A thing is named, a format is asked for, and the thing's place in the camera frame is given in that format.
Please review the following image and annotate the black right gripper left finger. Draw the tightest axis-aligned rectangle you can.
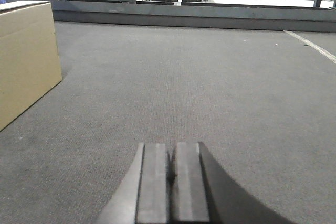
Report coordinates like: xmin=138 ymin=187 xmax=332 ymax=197
xmin=96 ymin=143 xmax=169 ymax=223

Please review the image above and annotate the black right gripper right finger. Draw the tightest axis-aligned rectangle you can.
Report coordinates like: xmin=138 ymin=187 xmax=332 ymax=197
xmin=172 ymin=142 xmax=291 ymax=223

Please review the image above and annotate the brown cardboard box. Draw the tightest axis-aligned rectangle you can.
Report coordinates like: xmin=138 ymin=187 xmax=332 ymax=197
xmin=1 ymin=1 xmax=62 ymax=129

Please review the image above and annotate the grey conveyor belt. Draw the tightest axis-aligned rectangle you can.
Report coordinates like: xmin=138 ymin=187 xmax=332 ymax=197
xmin=1 ymin=22 xmax=335 ymax=223

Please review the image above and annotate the dark grey conveyor rail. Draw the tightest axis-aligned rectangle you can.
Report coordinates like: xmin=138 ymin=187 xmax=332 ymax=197
xmin=50 ymin=0 xmax=335 ymax=33

